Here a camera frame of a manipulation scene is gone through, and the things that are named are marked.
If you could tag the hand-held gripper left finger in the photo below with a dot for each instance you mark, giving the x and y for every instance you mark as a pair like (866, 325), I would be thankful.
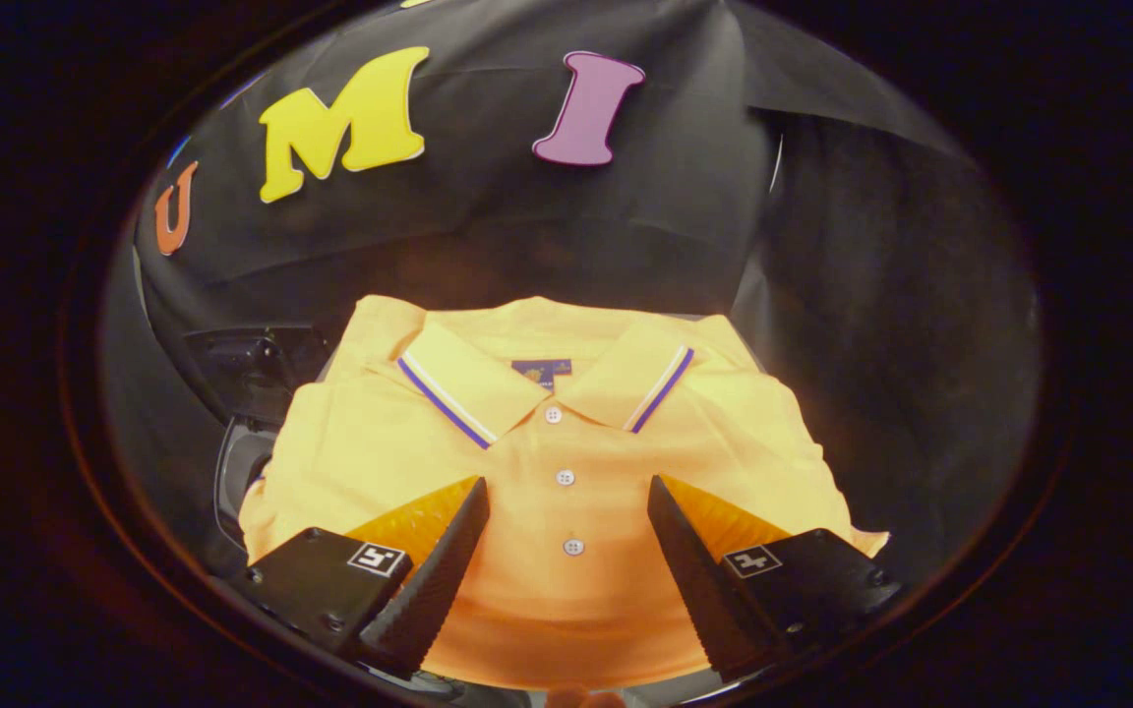
(439, 590)

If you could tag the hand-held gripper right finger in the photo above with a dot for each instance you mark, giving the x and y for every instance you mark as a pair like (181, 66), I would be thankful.
(699, 590)

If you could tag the yellow polo shirt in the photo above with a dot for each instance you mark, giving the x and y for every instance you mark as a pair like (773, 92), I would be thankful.
(566, 423)

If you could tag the black backdrop cloth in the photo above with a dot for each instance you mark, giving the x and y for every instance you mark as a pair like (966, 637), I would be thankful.
(527, 226)

